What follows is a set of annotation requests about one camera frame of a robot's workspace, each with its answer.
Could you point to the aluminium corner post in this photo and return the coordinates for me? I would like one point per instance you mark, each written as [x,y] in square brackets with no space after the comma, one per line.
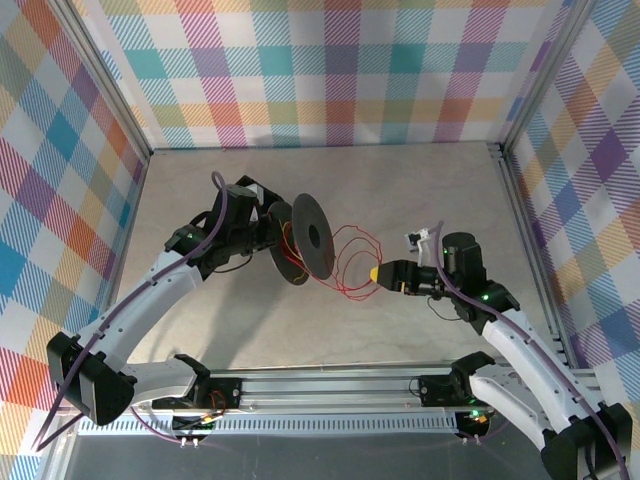
[100,75]
[545,75]

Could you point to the aluminium frame rail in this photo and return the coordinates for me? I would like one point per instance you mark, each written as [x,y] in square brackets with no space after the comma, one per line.
[325,395]

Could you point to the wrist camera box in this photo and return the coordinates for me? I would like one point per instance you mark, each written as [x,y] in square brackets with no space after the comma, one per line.
[420,245]
[256,191]

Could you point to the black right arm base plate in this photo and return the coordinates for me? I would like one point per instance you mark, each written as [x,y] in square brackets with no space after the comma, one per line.
[435,390]

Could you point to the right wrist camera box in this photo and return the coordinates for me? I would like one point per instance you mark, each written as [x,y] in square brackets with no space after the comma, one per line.
[420,245]

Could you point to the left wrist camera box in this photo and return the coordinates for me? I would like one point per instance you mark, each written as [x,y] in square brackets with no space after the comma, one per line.
[256,191]

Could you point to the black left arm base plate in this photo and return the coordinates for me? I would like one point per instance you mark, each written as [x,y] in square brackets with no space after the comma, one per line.
[227,392]

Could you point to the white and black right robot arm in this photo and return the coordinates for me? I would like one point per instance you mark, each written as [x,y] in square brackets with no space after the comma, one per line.
[530,360]

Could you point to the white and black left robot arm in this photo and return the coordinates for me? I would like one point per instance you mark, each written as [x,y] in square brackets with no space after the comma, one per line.
[150,300]

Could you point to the aluminium side rail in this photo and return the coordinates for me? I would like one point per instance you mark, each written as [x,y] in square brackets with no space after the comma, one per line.
[530,240]

